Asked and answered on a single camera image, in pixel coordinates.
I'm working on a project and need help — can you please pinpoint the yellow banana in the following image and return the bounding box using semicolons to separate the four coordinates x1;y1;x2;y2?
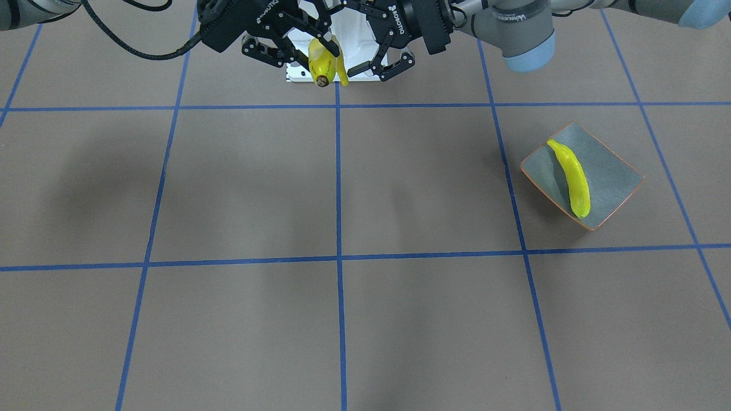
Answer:
547;139;592;219
308;39;349;88

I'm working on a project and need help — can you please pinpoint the grey square plate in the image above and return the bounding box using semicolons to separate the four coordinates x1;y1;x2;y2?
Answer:
520;122;645;231

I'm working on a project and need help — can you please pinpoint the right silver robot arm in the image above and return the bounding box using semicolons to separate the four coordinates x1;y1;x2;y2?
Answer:
1;1;340;68

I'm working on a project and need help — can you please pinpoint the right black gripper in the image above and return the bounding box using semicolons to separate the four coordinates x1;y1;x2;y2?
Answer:
196;1;342;70

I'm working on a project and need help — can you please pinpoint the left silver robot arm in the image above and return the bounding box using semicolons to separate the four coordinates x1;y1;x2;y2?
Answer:
326;1;729;82

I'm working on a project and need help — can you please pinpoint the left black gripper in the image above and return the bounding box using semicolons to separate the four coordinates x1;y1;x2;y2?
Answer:
319;1;454;82

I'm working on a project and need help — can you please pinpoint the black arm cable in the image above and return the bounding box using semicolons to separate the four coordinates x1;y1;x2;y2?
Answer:
80;0;206;61

